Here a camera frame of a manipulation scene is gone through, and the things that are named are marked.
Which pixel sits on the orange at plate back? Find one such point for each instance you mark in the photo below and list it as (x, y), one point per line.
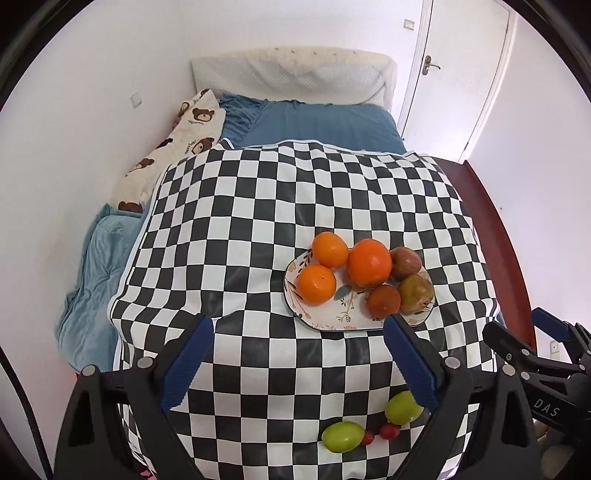
(330, 250)

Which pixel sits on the black white checkered cloth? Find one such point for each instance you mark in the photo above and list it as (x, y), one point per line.
(279, 246)

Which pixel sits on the floral white oval plate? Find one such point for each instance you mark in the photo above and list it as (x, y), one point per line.
(347, 310)

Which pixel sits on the light blue blanket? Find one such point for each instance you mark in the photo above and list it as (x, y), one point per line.
(84, 334)

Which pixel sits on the small green apple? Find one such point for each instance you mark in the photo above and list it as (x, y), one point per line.
(403, 409)

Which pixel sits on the red cherry tomato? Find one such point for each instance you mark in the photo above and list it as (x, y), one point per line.
(368, 438)
(389, 431)

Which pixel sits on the blue bed sheet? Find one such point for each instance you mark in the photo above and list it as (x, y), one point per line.
(254, 122)

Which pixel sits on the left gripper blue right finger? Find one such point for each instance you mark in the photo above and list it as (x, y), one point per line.
(419, 377)

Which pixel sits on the teddy bear print pillow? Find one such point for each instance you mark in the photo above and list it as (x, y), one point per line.
(197, 129)

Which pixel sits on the large orange on plate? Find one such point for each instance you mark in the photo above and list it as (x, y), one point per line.
(369, 263)

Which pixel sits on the red apple on plate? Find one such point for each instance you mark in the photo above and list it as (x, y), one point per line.
(405, 262)

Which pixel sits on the large green apple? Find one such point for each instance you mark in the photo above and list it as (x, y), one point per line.
(343, 437)

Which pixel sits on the white door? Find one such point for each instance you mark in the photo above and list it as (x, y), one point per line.
(443, 113)

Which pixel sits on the metal door handle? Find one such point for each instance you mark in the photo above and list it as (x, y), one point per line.
(429, 65)

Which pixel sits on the wall power sockets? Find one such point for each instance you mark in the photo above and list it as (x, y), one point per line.
(555, 346)

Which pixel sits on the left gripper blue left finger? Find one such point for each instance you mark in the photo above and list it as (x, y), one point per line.
(180, 359)

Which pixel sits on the dark red orange tomato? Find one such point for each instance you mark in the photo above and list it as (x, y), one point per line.
(383, 301)

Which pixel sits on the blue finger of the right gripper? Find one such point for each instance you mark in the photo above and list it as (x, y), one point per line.
(550, 325)

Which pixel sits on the brownish green apple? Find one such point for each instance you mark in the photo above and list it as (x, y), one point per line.
(416, 293)

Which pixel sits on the white wall switch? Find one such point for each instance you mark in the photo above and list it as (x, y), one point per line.
(135, 100)

